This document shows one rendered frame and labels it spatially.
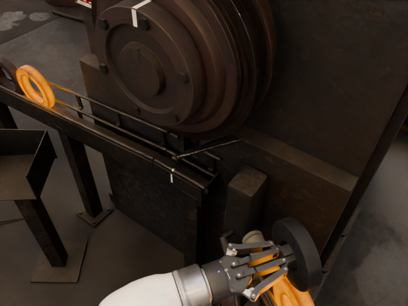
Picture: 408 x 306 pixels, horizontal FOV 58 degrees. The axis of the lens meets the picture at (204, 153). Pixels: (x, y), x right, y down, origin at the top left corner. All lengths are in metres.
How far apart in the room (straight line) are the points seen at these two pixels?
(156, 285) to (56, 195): 1.43
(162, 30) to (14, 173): 0.86
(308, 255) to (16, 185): 0.97
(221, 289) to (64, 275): 1.17
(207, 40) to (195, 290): 0.47
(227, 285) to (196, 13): 0.52
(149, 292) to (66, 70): 2.41
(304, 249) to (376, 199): 1.45
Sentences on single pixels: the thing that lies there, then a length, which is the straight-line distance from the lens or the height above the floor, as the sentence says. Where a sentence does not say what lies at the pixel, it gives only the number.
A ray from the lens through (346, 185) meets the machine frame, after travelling 0.98.
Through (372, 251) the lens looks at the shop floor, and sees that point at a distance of 1.99.
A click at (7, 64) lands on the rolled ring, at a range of 1.70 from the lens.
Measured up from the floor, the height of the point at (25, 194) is 0.61.
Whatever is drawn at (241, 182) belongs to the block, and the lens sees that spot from 1.01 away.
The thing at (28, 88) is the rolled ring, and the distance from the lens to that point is 1.68.
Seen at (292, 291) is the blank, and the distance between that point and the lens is 0.89.
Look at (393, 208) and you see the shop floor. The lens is 2.19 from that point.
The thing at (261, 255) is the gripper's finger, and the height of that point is 0.88.
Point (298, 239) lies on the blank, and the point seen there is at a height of 0.93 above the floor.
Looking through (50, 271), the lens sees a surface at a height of 0.01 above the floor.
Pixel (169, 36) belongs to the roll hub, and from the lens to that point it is 0.72.
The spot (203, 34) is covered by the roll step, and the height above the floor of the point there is 1.22.
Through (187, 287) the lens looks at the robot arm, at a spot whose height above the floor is 0.90.
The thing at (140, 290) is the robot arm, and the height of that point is 0.91.
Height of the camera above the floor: 1.57
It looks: 46 degrees down
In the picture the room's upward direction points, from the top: 2 degrees clockwise
